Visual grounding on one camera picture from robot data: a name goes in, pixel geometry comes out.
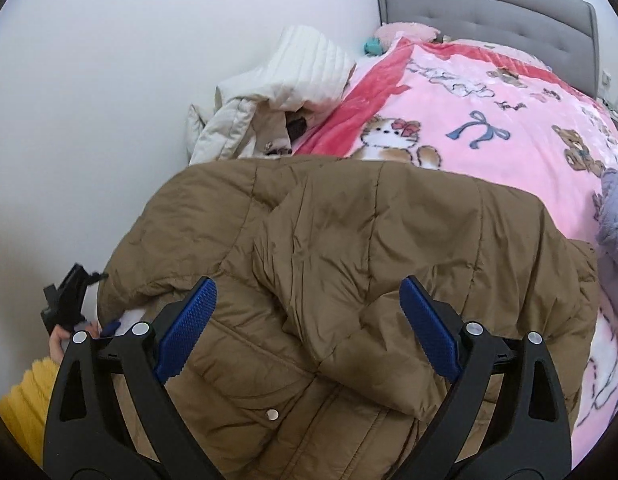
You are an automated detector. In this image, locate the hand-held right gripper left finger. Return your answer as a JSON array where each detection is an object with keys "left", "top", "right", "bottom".
[{"left": 44, "top": 276, "right": 225, "bottom": 480}]

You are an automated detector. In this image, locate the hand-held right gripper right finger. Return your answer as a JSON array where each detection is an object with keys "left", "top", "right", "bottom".
[{"left": 399, "top": 275, "right": 574, "bottom": 480}]

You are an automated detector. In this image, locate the brown puffer jacket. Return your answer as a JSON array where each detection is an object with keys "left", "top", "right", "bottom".
[{"left": 96, "top": 154, "right": 602, "bottom": 480}]

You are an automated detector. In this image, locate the person's left forearm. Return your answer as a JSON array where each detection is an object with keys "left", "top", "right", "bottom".
[{"left": 0, "top": 357, "right": 60, "bottom": 466}]

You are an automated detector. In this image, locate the person's left hand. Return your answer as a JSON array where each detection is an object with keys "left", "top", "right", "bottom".
[{"left": 48, "top": 321, "right": 102, "bottom": 361}]

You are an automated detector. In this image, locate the purple knitted sweater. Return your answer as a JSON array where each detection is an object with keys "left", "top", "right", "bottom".
[{"left": 595, "top": 165, "right": 618, "bottom": 291}]

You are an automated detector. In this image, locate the pink printed blanket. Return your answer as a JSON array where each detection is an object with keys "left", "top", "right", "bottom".
[{"left": 291, "top": 35, "right": 618, "bottom": 431}]

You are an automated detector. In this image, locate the white puffer jacket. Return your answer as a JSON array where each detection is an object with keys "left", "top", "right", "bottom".
[{"left": 186, "top": 25, "right": 357, "bottom": 166}]

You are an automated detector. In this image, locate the floral pillow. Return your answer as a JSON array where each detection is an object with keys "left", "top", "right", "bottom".
[{"left": 441, "top": 37, "right": 552, "bottom": 68}]

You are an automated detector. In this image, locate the pink plush pillow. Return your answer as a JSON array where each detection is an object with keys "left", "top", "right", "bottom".
[{"left": 379, "top": 21, "right": 440, "bottom": 46}]

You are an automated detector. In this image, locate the grey padded bed headboard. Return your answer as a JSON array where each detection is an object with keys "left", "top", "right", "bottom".
[{"left": 372, "top": 0, "right": 600, "bottom": 98}]

